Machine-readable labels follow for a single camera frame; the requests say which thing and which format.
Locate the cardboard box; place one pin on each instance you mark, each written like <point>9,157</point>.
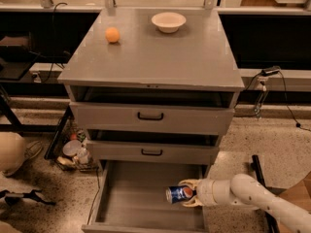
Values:
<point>299,196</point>

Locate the white bowl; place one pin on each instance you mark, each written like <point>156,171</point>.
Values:
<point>168,22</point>

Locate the wire basket with items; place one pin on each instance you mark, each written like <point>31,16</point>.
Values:
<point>71,151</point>

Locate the bottom grey drawer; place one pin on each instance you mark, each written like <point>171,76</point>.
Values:
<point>132,199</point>

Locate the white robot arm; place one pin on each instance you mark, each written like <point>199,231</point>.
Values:
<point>243,190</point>

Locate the orange fruit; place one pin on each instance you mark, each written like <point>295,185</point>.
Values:
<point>112,35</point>

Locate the blue pepsi can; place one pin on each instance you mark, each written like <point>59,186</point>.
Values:
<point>176,194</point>

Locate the grey drawer cabinet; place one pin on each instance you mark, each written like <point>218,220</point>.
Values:
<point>193,67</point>

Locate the black metal stand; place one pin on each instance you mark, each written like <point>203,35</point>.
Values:
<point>271,221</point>

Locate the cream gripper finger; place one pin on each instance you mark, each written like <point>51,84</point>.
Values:
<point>193,202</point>
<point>191,183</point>

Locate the beige rounded object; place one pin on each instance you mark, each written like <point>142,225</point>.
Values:
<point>12,148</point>

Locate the top grey drawer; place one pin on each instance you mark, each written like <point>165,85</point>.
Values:
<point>155,119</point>

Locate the grey drawer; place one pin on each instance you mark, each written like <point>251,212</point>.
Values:
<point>132,199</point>
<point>158,153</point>
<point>155,119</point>

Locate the middle grey drawer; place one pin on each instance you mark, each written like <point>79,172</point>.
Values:
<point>158,153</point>

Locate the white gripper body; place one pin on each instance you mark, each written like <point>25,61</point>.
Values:
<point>205,190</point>

